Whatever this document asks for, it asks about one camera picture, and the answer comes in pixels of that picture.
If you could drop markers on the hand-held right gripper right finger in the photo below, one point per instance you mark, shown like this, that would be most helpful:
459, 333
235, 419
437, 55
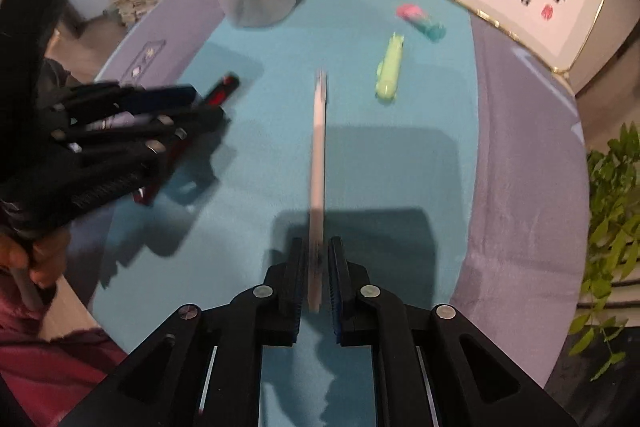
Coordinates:
334, 292

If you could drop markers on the red and black marker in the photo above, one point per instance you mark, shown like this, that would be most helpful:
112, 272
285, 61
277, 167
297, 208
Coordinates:
222, 89

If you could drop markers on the pink clothing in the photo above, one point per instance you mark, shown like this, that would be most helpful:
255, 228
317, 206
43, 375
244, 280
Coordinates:
50, 357

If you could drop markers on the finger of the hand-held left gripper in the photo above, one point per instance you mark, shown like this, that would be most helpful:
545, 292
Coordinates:
190, 122
150, 96

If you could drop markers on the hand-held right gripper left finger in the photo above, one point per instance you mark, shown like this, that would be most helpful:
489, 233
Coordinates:
299, 287

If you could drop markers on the light blue desk mat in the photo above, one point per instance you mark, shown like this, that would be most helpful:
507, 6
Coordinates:
400, 157

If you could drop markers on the white pen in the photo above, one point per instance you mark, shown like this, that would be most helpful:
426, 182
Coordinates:
318, 167

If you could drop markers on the green leafy plant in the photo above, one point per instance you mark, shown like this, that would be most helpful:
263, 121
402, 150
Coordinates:
610, 207

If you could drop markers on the light green novelty highlighter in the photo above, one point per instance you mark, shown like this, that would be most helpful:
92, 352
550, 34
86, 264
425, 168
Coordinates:
390, 72

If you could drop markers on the pink and teal eraser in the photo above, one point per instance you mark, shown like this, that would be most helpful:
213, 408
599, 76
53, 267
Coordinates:
420, 19

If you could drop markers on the person's left hand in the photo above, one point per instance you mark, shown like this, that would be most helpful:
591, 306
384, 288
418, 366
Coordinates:
47, 257

